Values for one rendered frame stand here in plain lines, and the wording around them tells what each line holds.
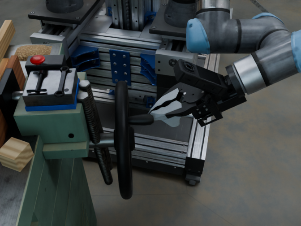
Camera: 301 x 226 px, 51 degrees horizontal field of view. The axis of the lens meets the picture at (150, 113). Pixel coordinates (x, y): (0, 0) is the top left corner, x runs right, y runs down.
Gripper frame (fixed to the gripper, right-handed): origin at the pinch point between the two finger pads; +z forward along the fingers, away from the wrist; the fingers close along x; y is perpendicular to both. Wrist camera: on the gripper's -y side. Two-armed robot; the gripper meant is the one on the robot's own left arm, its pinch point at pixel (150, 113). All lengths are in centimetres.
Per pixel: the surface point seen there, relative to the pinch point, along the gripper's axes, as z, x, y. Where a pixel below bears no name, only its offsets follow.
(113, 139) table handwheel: 12.3, 0.3, 2.9
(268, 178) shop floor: -10, 39, 112
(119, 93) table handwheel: 3.5, 2.2, -7.1
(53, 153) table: 21.1, -6.0, -6.7
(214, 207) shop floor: 18, 24, 96
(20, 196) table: 21.6, -18.6, -11.8
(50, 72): 13.3, 4.6, -18.1
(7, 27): 33, 36, -22
